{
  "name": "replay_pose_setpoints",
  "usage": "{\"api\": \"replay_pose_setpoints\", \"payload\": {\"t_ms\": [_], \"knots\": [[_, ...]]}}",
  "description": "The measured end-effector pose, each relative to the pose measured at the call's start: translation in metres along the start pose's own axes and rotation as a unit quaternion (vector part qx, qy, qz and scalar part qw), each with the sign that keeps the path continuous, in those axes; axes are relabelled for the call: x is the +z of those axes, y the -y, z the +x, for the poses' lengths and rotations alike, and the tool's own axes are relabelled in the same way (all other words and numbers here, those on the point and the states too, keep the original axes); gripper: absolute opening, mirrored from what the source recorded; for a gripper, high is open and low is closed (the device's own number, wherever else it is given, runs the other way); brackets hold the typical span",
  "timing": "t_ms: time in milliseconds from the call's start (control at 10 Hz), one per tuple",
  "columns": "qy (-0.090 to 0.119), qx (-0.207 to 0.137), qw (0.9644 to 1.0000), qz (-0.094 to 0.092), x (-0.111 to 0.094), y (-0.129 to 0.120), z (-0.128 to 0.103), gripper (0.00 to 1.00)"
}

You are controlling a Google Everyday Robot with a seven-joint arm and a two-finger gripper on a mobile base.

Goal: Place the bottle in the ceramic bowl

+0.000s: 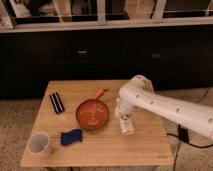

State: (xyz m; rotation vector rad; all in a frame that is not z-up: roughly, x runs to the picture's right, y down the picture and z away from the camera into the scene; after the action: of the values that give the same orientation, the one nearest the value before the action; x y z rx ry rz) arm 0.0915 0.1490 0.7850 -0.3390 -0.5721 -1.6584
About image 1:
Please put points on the dark cabinet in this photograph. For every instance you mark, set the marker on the dark cabinet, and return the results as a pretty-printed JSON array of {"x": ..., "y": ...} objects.
[{"x": 172, "y": 57}]

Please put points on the black striped rectangular block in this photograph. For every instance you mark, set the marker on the black striped rectangular block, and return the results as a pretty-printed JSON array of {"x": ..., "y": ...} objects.
[{"x": 57, "y": 103}]

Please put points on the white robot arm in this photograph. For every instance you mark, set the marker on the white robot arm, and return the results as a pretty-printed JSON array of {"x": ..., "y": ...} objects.
[{"x": 136, "y": 93}]

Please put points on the white cup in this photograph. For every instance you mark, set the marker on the white cup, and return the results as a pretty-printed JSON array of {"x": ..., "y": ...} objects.
[{"x": 39, "y": 144}]

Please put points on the white plastic bottle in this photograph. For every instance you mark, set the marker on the white plastic bottle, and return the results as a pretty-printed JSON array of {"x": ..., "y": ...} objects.
[{"x": 126, "y": 124}]

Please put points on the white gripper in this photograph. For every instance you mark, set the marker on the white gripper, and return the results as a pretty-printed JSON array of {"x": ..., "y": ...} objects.
[{"x": 123, "y": 107}]

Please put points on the blue sponge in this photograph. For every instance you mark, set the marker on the blue sponge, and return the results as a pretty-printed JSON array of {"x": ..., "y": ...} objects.
[{"x": 72, "y": 136}]

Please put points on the orange ceramic bowl with handle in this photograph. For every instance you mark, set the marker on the orange ceramic bowl with handle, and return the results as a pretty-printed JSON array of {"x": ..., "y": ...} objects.
[{"x": 93, "y": 113}]

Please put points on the wooden table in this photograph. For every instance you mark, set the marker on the wooden table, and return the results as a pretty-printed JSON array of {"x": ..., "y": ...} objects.
[{"x": 103, "y": 147}]

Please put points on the black power adapter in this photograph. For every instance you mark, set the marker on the black power adapter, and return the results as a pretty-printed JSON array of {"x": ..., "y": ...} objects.
[{"x": 183, "y": 134}]

